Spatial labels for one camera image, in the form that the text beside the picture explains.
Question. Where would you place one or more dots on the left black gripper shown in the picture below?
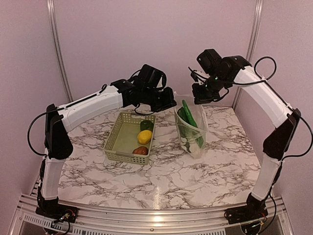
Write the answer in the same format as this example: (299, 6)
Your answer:
(167, 103)

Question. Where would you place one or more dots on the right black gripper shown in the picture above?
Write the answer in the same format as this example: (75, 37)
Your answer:
(200, 98)

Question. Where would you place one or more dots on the clear zip top bag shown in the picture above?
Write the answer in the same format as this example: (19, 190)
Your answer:
(198, 113)

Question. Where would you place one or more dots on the dark green cucumber toy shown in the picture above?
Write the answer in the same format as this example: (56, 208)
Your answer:
(188, 114)

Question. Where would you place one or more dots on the green white bok choy toy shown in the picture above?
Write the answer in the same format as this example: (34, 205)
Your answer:
(188, 135)

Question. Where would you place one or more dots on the light green cucumber toy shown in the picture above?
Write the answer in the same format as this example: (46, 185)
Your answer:
(200, 142)

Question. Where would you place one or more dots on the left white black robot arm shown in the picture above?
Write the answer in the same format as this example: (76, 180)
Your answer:
(61, 120)

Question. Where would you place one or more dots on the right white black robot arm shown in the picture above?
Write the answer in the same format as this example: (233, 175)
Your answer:
(223, 73)

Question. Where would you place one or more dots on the green bell pepper toy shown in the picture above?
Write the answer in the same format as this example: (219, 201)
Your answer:
(146, 125)

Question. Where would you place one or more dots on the yellow lemon toy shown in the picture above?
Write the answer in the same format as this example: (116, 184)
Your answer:
(144, 137)

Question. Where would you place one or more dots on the brown red potato toy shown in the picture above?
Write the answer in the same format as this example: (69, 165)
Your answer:
(142, 150)

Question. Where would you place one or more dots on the pale green perforated basket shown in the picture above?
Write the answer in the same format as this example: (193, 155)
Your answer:
(122, 140)

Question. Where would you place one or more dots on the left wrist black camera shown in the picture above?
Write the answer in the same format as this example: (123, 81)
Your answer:
(151, 78)

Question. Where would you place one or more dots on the wrist black camera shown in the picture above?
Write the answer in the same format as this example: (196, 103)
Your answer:
(151, 78)
(209, 59)

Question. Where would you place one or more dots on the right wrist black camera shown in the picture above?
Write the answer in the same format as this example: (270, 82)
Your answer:
(209, 59)

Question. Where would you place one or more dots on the right aluminium frame post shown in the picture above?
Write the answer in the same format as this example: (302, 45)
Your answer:
(255, 30)

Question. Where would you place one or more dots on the front aluminium rail base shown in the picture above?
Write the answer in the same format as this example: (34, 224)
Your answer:
(97, 220)

